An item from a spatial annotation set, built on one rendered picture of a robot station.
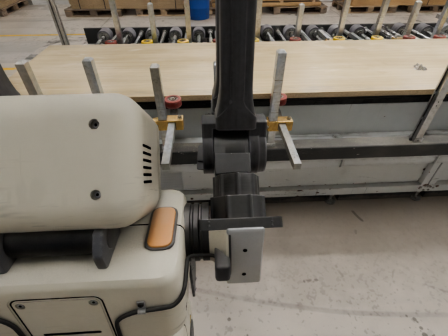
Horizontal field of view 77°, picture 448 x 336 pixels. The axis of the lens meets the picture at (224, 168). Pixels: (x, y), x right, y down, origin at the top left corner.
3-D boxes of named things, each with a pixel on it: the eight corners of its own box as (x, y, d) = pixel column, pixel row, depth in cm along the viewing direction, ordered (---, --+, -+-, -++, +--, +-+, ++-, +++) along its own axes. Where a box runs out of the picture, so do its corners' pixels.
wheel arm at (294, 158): (300, 171, 111) (302, 162, 108) (292, 171, 111) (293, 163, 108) (278, 114, 144) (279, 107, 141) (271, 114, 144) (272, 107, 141)
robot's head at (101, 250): (118, 307, 34) (97, 249, 28) (11, 313, 33) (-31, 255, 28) (131, 258, 40) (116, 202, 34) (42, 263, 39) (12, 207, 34)
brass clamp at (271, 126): (291, 131, 132) (293, 122, 129) (263, 132, 132) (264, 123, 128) (289, 124, 137) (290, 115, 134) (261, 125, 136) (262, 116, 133)
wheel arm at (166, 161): (171, 171, 107) (169, 163, 104) (161, 171, 107) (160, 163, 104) (178, 113, 140) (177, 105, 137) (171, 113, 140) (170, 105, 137)
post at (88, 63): (120, 158, 138) (90, 59, 107) (113, 158, 138) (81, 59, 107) (121, 153, 141) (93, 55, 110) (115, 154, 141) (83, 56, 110)
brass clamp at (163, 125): (183, 131, 129) (182, 121, 125) (153, 131, 128) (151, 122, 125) (184, 123, 133) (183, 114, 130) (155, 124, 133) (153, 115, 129)
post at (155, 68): (173, 161, 142) (158, 65, 110) (165, 161, 141) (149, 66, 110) (173, 157, 144) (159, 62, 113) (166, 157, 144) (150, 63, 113)
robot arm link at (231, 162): (215, 184, 42) (251, 183, 42) (213, 119, 44) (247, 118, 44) (215, 192, 51) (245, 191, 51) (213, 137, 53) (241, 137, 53)
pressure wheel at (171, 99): (165, 117, 141) (161, 95, 134) (180, 113, 144) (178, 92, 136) (169, 125, 136) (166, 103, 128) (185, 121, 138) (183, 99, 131)
